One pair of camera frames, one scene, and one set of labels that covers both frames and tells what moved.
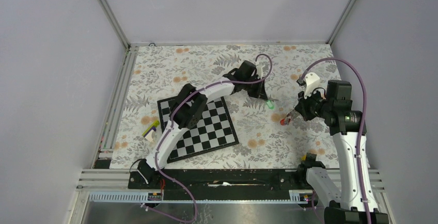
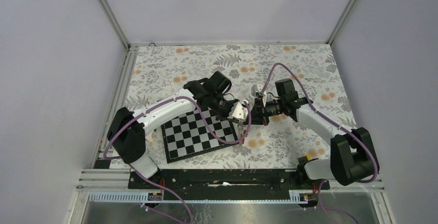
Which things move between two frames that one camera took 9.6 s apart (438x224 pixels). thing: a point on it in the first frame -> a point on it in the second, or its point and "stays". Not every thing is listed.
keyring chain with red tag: [283, 122] -> [241, 131]
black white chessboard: [213, 130] stays
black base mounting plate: [222, 185] stays
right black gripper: [301, 107] -> [257, 115]
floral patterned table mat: [264, 142] stays
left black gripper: [259, 92] -> [232, 102]
